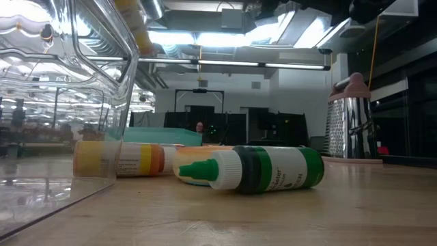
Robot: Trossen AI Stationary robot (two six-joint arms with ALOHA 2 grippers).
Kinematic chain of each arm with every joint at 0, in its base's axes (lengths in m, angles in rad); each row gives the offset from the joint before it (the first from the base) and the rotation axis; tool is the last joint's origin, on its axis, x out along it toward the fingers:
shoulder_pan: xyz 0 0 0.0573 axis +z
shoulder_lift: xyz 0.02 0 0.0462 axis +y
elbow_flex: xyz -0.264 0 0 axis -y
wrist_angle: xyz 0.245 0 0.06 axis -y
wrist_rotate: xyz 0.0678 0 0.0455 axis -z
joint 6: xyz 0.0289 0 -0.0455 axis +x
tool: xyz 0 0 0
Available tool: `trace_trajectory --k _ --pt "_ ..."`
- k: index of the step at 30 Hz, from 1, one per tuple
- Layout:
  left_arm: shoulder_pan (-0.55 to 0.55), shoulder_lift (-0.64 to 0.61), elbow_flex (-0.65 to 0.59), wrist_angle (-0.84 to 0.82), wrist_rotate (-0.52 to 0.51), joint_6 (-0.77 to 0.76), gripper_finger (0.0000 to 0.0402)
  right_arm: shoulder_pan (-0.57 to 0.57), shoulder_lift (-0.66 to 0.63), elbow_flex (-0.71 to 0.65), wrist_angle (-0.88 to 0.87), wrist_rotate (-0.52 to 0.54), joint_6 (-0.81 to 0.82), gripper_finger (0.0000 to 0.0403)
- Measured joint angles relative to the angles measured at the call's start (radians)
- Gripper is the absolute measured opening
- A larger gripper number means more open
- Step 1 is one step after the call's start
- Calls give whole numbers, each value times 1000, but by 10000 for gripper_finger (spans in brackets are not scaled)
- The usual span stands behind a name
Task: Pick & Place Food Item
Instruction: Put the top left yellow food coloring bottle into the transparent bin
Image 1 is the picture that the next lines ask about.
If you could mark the black frame stand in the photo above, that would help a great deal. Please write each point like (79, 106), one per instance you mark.
(199, 91)

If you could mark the yellow candy colour bottle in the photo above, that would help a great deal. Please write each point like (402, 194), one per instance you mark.
(131, 160)

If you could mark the green candy colour bottle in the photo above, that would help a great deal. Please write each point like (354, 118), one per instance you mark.
(286, 167)

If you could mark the clear plastic container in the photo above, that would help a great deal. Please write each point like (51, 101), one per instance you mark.
(34, 205)

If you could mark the yellow insulated ceiling duct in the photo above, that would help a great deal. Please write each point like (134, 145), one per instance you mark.
(136, 27)

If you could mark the black partition panels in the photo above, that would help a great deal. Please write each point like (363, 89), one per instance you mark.
(273, 126)

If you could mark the grey square wall vent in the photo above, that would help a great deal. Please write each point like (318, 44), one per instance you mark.
(203, 83)
(256, 85)

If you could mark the small red box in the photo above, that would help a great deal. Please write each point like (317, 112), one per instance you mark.
(383, 150)

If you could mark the long ceiling strip light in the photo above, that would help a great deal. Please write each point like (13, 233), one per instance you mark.
(225, 63)

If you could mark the person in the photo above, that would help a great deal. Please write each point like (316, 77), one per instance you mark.
(199, 127)

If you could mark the grey ceiling box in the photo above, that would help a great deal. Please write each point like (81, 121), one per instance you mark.
(232, 18)

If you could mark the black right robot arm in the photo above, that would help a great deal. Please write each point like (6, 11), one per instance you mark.
(368, 10)

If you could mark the grey monitor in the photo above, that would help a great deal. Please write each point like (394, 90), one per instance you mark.
(317, 143)

